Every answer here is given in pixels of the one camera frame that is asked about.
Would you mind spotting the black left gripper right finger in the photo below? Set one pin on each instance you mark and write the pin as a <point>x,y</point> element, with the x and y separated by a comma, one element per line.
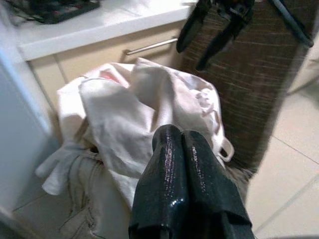
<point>211,189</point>

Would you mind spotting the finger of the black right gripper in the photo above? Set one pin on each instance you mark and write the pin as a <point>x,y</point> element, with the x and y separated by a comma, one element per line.
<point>219,42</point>
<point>192,27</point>

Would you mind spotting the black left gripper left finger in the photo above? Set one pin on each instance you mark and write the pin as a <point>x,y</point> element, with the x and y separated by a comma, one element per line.
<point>159,189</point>

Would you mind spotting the large cream cloth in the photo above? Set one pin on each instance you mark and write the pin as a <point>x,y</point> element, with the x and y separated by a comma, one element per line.
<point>129,119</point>

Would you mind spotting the dark grey rod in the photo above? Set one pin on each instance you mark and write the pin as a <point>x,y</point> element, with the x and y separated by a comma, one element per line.
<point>291,22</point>

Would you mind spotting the beige trousers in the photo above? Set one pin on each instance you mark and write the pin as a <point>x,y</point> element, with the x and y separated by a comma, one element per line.
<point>94,199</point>

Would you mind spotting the white countertop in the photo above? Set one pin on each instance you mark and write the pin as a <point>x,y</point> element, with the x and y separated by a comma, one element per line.
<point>104,25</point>

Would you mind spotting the pink garment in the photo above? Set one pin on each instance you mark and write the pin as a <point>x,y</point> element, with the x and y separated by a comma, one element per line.
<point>109,75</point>

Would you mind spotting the beige cabinet drawer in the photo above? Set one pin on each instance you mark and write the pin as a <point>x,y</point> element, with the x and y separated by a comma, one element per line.
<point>94,57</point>

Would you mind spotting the small white cloth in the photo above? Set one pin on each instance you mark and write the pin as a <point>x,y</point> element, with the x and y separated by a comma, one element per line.
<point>59,166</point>

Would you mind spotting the black tray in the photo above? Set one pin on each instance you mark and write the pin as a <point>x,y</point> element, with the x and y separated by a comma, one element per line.
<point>57,8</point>

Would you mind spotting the white appliance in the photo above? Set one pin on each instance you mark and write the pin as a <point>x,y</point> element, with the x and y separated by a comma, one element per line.
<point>20,112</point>

